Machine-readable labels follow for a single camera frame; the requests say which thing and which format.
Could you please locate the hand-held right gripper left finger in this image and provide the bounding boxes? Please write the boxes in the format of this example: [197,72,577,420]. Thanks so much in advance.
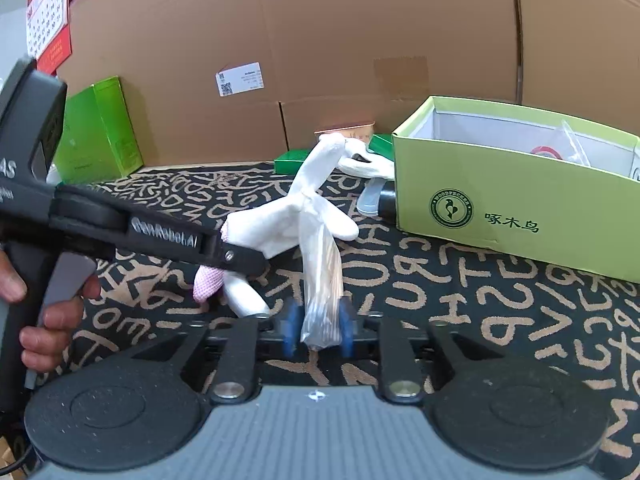
[119,302,306,406]

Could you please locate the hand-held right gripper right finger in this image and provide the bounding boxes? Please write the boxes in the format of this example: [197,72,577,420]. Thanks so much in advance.
[339,306,506,405]

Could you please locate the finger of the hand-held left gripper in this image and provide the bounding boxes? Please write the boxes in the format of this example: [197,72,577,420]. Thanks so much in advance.
[117,211,267,279]

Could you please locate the plastic bag of wooden sticks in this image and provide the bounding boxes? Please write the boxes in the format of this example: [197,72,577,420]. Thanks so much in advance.
[299,205,346,352]

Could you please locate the white glove with pink cuff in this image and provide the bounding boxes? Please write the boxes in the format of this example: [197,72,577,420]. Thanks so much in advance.
[192,135,359,319]

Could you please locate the light green cardboard box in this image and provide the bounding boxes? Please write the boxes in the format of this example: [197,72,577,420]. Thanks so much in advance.
[391,96,640,285]

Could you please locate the person's left hand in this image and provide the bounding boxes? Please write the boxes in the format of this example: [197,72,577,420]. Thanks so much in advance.
[0,247,102,376]

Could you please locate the tall green box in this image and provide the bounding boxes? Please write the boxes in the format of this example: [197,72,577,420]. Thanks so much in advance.
[52,76,146,185]

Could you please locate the black letter printed mat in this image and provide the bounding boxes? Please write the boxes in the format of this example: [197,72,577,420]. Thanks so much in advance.
[0,162,640,480]

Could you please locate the white shipping label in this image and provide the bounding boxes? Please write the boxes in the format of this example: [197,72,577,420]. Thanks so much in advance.
[216,62,265,97]

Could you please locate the copper coloured box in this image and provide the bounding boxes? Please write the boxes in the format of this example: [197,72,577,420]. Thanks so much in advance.
[314,121,376,143]

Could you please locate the brown cardboard backdrop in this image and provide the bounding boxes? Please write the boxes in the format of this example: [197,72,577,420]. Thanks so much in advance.
[57,0,640,168]

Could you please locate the red wall calendar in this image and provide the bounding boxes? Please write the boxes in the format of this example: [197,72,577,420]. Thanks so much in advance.
[25,0,81,73]

